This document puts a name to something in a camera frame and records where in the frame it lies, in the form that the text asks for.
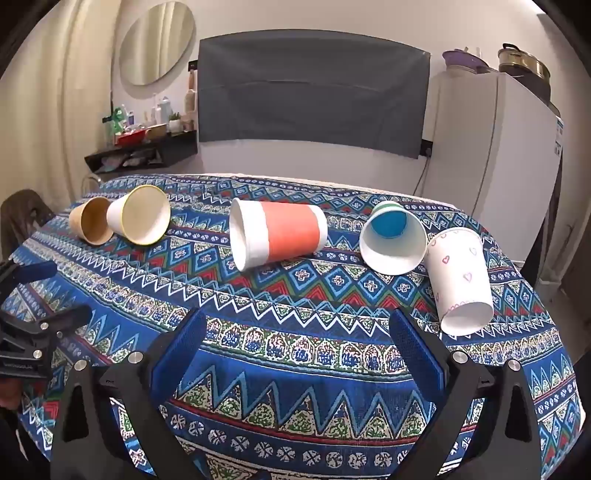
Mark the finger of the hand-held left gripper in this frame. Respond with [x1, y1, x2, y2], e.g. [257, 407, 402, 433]
[0, 259, 58, 301]
[0, 305, 93, 344]

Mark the grey cloth cover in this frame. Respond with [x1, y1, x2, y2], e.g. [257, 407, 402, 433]
[198, 33, 431, 160]

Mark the black power cable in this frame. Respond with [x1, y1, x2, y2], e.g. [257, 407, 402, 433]
[412, 143, 435, 195]

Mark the brown paper cup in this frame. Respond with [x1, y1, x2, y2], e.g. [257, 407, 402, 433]
[69, 197, 115, 245]

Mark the white cup with heart print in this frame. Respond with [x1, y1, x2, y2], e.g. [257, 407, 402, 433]
[424, 227, 495, 337]

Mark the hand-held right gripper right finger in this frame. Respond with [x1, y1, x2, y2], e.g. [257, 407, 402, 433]
[389, 308, 541, 480]

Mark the bottle with green ribbon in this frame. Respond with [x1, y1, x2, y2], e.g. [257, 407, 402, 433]
[104, 105, 133, 139]

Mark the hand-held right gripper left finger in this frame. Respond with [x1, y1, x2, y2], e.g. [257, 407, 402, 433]
[50, 307, 208, 480]

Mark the white cup with orange sleeve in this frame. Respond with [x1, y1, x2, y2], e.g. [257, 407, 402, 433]
[229, 198, 328, 272]

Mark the cream curtain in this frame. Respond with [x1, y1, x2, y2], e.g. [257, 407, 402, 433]
[0, 0, 122, 222]

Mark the purple bowl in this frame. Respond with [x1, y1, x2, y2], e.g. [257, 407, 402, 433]
[442, 48, 486, 71]

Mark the white refrigerator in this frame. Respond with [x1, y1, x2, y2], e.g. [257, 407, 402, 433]
[418, 71, 566, 282]

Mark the black wall shelf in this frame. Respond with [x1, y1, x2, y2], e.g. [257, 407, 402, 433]
[84, 130, 199, 174]

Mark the white cup with yellow rim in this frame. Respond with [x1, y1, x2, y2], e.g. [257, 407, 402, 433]
[106, 185, 171, 246]

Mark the blue patterned tablecloth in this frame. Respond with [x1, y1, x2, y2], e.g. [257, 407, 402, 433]
[9, 173, 580, 480]

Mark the oval wall mirror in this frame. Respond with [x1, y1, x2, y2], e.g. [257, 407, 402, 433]
[119, 1, 197, 86]

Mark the white cup blue bottom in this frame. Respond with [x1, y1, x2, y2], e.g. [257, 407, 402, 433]
[359, 200, 428, 276]

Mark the metal pot with lid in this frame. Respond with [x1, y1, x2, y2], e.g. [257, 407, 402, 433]
[498, 43, 552, 104]

